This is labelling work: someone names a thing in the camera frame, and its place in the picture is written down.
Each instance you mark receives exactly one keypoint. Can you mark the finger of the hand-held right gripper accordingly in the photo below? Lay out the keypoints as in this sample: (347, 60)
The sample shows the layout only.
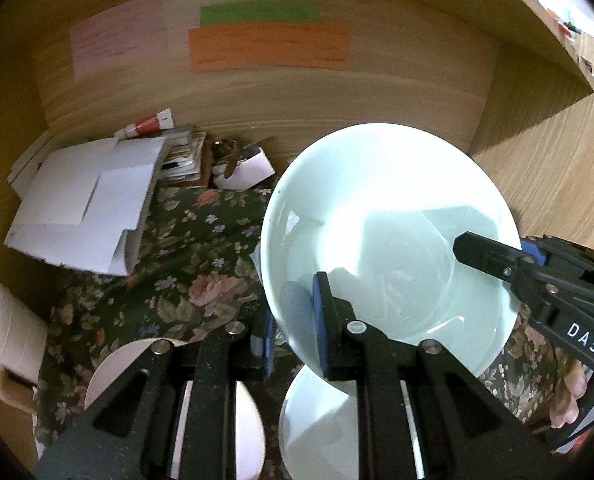
(492, 257)
(534, 252)

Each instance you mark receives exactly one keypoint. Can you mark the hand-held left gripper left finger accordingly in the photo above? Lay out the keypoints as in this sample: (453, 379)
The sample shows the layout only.
(268, 345)

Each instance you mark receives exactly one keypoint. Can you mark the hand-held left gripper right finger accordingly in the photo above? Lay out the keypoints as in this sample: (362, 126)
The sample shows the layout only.
(319, 320)

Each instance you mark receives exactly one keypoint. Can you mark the green paper sheet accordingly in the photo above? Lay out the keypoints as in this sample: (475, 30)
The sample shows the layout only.
(257, 12)

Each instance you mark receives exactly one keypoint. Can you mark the floral tablecloth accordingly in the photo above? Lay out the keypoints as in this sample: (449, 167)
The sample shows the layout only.
(187, 260)

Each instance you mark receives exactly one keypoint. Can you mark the pink paper sheet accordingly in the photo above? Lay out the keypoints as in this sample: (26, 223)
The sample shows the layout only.
(117, 35)

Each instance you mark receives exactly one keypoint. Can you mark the mint green plate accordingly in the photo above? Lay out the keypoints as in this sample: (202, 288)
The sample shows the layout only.
(317, 425)

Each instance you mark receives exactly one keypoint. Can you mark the white plate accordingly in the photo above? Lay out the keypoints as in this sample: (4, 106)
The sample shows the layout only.
(112, 365)

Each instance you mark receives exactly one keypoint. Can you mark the wooden shelf board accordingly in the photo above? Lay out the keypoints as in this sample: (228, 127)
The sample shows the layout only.
(527, 15)

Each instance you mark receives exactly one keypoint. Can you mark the stack of white papers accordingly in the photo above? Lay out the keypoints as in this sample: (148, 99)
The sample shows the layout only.
(77, 195)

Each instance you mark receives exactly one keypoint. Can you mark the person's right hand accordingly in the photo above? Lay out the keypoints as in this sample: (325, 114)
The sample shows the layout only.
(569, 395)

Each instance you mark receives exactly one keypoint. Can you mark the bunch of keys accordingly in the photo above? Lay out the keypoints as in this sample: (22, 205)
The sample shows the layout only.
(229, 152)

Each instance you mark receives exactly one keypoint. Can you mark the orange paper sheet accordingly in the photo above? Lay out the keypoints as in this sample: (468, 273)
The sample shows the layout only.
(267, 47)

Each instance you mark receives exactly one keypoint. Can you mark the red and white tube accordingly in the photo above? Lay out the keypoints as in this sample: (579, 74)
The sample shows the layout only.
(149, 124)

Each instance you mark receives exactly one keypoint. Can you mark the folded white paper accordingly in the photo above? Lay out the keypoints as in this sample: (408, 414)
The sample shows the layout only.
(252, 170)

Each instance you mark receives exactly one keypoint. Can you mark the stack of booklets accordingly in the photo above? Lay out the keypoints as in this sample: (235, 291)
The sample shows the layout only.
(184, 160)

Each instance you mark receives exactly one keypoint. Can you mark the mint green bowl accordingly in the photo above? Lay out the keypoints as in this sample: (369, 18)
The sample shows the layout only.
(377, 185)

